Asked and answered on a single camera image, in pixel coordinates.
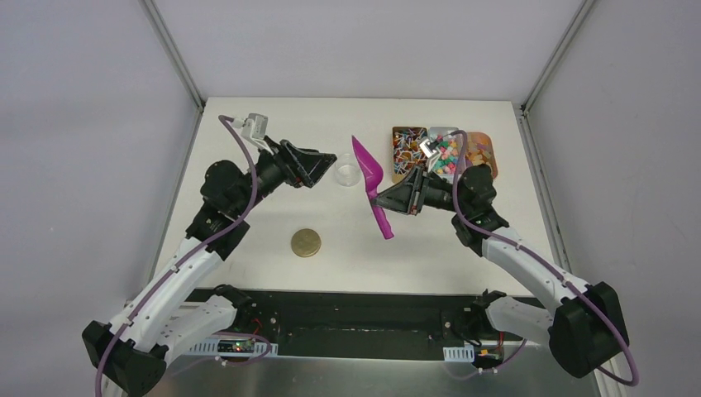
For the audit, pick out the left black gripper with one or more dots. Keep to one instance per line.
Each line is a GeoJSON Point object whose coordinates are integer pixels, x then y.
{"type": "Point", "coordinates": [292, 164]}

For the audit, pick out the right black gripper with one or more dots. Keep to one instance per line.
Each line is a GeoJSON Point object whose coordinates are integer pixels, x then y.
{"type": "Point", "coordinates": [405, 196]}

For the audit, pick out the clear plastic jar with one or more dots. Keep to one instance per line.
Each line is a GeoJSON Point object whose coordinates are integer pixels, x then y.
{"type": "Point", "coordinates": [347, 171]}

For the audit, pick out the magenta plastic scoop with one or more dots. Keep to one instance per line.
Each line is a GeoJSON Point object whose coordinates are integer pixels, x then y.
{"type": "Point", "coordinates": [373, 175]}

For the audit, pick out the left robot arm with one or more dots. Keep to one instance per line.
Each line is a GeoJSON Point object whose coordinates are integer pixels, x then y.
{"type": "Point", "coordinates": [134, 349]}

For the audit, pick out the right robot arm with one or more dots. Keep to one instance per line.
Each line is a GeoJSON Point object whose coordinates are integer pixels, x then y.
{"type": "Point", "coordinates": [580, 323]}

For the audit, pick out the white tin of candies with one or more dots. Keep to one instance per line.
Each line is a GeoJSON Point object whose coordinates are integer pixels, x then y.
{"type": "Point", "coordinates": [446, 174]}

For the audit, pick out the gold tin of lollipops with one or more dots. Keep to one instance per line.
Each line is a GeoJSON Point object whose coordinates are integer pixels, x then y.
{"type": "Point", "coordinates": [406, 152]}

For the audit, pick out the gold jar lid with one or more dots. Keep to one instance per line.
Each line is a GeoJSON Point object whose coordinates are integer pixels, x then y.
{"type": "Point", "coordinates": [305, 243]}

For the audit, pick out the pink tray of gummies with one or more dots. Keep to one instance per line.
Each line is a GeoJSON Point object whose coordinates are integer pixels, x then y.
{"type": "Point", "coordinates": [480, 151]}

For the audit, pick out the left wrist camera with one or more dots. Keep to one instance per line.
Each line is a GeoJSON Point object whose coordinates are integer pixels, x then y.
{"type": "Point", "coordinates": [253, 129]}

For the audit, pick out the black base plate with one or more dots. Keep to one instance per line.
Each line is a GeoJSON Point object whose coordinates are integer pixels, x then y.
{"type": "Point", "coordinates": [367, 326]}

